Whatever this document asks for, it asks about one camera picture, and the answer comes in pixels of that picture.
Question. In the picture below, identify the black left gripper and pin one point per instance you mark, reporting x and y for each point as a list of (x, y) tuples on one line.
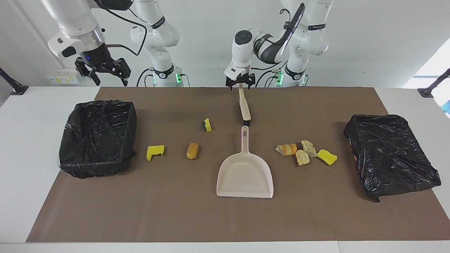
[(240, 80)]

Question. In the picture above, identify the notched yellow sponge piece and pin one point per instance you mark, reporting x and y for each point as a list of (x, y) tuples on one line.
[(154, 151)]

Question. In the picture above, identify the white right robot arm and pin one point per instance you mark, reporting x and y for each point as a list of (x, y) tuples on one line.
[(74, 21)]

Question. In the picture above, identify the white blue package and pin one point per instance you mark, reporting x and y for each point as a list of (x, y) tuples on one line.
[(443, 95)]

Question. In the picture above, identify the bin wrapped in black bag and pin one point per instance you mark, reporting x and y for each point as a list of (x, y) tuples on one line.
[(386, 154)]

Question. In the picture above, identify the yellowish pale bread piece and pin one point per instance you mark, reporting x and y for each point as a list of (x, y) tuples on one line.
[(302, 157)]

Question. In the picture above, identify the small yellow green sponge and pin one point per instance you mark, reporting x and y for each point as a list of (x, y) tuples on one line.
[(207, 125)]

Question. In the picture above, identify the brown paper table mat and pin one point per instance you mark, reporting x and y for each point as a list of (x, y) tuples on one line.
[(175, 211)]

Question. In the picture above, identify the black camera stand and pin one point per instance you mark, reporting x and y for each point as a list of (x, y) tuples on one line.
[(427, 92), (17, 89)]

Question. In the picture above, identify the yellow sponge wedge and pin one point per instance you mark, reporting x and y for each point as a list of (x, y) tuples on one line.
[(327, 157)]

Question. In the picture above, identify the greyish pale bread piece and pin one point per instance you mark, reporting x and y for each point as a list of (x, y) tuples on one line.
[(308, 147)]

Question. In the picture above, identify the white wall socket box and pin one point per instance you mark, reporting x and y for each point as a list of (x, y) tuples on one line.
[(63, 76)]

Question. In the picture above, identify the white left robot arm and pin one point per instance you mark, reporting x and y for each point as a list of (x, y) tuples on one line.
[(313, 35)]

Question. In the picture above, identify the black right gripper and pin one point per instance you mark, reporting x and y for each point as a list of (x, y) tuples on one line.
[(96, 58)]

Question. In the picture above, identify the beige brush with black bristles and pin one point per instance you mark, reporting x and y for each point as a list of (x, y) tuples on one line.
[(244, 109)]

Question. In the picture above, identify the orange striped croissant piece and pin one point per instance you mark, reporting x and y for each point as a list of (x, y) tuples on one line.
[(288, 149)]

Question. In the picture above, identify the open bin with black liner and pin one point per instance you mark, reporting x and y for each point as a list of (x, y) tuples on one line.
[(98, 140)]

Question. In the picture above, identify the beige plastic dustpan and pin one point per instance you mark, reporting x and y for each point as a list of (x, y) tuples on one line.
[(246, 175)]

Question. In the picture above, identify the brown bread roll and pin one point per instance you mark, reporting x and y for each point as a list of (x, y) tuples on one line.
[(192, 151)]

